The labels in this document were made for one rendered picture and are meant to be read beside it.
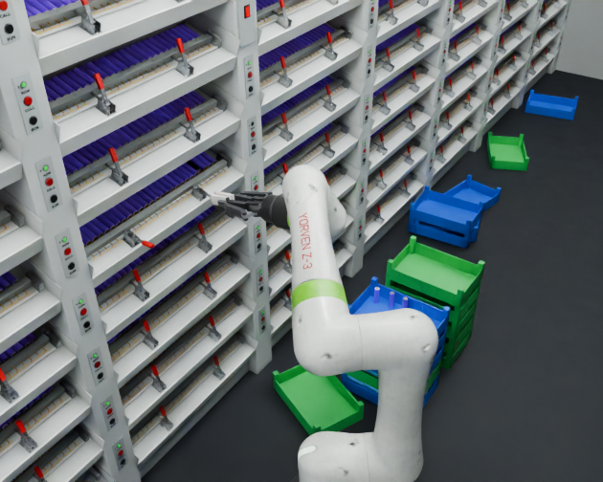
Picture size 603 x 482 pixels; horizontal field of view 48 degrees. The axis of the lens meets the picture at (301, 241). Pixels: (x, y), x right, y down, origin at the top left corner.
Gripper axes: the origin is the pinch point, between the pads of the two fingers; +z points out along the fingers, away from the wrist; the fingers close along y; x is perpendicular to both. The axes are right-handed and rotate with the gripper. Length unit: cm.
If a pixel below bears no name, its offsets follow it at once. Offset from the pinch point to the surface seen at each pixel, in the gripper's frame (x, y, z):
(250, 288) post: -47, 18, 16
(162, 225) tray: -1.0, -16.3, 8.3
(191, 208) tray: -1.4, -5.2, 7.6
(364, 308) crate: -63, 41, -14
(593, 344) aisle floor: -108, 106, -77
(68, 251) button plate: 9.7, -47.4, 4.2
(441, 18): 7, 158, 6
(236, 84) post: 26.9, 18.0, 2.3
